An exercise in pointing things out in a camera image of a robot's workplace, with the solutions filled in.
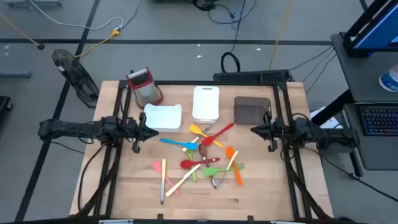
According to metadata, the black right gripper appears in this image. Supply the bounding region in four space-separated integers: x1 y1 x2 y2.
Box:
250 111 285 152

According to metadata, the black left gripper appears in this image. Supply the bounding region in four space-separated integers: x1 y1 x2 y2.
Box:
124 111 160 154

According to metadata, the blue silicone spatula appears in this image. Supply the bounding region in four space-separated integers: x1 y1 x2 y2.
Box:
159 138 198 151

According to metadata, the pink silicone spatula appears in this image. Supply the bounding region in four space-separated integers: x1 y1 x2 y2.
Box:
152 161 180 196

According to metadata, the cream-handled utensil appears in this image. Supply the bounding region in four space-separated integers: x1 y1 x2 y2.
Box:
217 150 239 188
182 124 215 153
165 164 202 198

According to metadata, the orange silicone spoon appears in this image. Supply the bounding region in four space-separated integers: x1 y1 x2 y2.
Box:
225 146 244 187

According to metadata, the red silicone spoon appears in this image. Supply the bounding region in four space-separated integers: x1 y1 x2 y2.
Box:
201 122 234 147
180 157 221 170

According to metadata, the green silicone spatula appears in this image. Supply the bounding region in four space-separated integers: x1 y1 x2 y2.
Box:
203 164 244 177

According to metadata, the wide white plastic bin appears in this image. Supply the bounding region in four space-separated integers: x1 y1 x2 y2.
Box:
144 103 183 133

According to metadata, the grey translucent plastic bin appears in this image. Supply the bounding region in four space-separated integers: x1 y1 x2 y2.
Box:
233 96 272 126

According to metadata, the red metal box grater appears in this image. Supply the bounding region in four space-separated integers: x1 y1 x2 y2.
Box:
126 66 164 109

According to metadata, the black power strip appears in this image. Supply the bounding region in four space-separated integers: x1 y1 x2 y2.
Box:
213 69 294 83

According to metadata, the white paper sheet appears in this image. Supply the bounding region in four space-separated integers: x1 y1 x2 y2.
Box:
310 106 343 130

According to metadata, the lime green silicone spoon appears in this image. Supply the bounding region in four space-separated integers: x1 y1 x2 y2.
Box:
185 149 198 183

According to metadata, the black floor fan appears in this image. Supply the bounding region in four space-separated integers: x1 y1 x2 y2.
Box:
51 49 100 109

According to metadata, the grey desk cart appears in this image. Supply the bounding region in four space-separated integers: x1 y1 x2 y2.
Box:
331 32 398 171

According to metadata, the backlit keyboard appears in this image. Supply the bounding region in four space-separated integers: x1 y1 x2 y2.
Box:
359 105 398 136

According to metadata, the blue white container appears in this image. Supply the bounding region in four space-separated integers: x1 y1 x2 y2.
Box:
378 63 398 93

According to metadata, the grey metal table foot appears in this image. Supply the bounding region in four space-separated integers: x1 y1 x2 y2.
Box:
0 70 33 78
3 0 62 8

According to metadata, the computer monitor on black stand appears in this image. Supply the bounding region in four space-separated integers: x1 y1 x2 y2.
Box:
343 0 398 58

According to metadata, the white bin with handle slots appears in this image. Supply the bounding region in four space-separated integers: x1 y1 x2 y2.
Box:
192 85 220 124

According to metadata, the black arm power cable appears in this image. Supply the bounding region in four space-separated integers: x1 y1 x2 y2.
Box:
76 144 106 215

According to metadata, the black hanging cable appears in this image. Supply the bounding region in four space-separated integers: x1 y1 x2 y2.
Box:
220 0 248 73

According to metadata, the yellow hanging cable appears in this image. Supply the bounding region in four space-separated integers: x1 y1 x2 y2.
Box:
269 0 294 71

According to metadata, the yellow extension cable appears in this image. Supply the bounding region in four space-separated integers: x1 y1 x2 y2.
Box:
0 12 121 59

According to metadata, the white cable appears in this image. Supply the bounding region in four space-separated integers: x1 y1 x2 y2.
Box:
29 0 124 31

